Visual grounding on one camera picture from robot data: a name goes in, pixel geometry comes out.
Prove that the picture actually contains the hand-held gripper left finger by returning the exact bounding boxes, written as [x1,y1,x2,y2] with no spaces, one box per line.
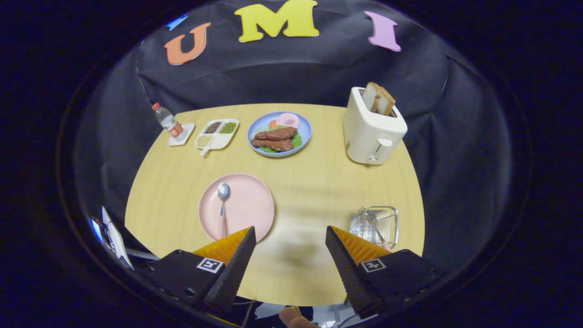
[148,226,256,315]

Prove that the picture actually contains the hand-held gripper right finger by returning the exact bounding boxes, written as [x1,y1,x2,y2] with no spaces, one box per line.
[325,226,445,319]

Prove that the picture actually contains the fork with red checkered handle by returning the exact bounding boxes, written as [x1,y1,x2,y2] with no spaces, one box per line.
[358,207,392,252]

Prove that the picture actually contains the spoon with red checkered handle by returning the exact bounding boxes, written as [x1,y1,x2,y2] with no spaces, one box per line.
[217,183,230,240]

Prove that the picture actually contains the clear drain basket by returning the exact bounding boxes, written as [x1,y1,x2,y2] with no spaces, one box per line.
[349,206,399,251]

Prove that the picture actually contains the pink plate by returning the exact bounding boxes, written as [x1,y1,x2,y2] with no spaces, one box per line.
[198,173,276,242]

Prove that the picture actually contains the white paper sheets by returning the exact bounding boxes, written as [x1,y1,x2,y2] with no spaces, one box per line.
[101,206,135,270]

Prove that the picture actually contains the brown steak piece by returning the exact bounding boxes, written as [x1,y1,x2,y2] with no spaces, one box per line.
[251,138,295,152]
[254,127,298,141]

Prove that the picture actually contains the white divided condiment tray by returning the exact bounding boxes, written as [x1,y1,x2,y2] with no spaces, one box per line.
[194,118,240,156]

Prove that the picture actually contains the white toaster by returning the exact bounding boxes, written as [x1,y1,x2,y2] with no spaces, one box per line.
[343,87,408,165]

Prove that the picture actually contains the green lettuce leaf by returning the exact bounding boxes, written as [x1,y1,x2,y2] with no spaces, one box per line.
[257,130,303,154]

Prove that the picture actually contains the white square coaster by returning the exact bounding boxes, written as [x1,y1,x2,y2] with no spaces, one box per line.
[167,122,195,147]

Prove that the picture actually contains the blue plate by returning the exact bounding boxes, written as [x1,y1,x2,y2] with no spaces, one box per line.
[247,111,312,158]

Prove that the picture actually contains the pink ham slice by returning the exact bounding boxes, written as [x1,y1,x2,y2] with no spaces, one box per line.
[276,113,301,129]

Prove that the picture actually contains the clear water bottle red cap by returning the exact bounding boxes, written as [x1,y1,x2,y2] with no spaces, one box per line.
[152,102,184,138]

